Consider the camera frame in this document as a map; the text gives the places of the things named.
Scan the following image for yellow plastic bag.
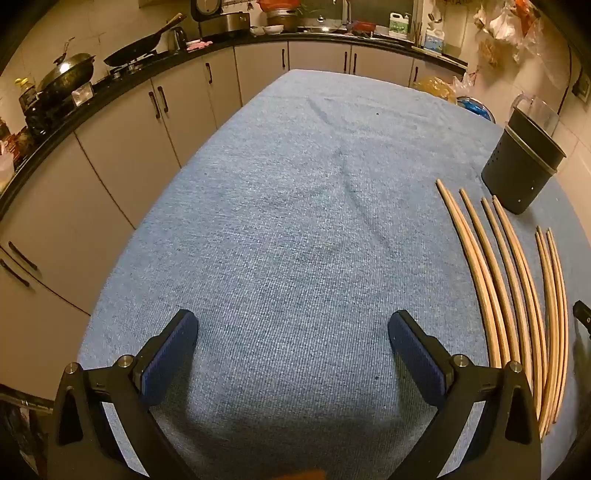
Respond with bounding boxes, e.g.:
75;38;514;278
412;76;458;103

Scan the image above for printed white hanging bag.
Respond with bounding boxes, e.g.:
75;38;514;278
473;0;546;42

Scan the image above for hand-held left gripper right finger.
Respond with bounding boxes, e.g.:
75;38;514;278
388;309;542;480

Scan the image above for black kitchen countertop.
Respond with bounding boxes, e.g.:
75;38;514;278
0;32;469;217

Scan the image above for bunch of wooden chopsticks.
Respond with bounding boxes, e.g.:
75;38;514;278
435;179;570;439

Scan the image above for black cylindrical chopstick holder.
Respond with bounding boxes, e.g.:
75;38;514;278
481;107;567;215

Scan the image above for blue tablecloth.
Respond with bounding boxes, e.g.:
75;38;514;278
76;69;591;480

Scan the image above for cooking oil bottle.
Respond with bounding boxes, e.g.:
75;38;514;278
14;76;38;109

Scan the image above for blue label detergent jug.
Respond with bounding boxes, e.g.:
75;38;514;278
424;25;446;54

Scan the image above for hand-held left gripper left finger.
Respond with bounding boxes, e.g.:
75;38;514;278
46;308;200;480

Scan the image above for clear hanging plastic bag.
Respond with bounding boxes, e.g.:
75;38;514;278
505;14;561;84

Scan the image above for blue plastic bag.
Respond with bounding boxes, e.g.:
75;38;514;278
456;96;497;123

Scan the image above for brown pot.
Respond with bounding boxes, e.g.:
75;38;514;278
265;10;298;32

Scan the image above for steel lidded wok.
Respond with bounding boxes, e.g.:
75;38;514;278
36;44;97;95

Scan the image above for clear glass mug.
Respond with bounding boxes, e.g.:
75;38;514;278
510;92;561;134

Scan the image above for wooden cutting board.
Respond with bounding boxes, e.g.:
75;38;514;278
411;44;468;70

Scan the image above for hanging bag with brown contents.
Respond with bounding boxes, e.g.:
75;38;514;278
478;37;504;70

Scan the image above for green label detergent jug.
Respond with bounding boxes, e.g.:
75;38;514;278
389;11;411;38

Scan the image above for black power cable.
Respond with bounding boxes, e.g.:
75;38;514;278
556;46;573;116

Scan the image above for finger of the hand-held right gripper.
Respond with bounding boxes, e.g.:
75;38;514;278
573;300;591;344

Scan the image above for black wok with handle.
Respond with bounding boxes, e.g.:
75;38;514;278
104;13;188;68

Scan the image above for beige lower kitchen cabinets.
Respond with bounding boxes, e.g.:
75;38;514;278
0;41;462;402

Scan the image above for crumpled white plastic bag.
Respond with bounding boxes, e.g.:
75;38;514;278
450;71;478;95

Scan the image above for knotted white plastic bag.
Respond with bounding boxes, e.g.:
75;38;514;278
0;141;16;195

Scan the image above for rice cooker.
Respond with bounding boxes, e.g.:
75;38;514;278
191;0;250;37

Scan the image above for black gas stove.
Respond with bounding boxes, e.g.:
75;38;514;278
25;55;158;137

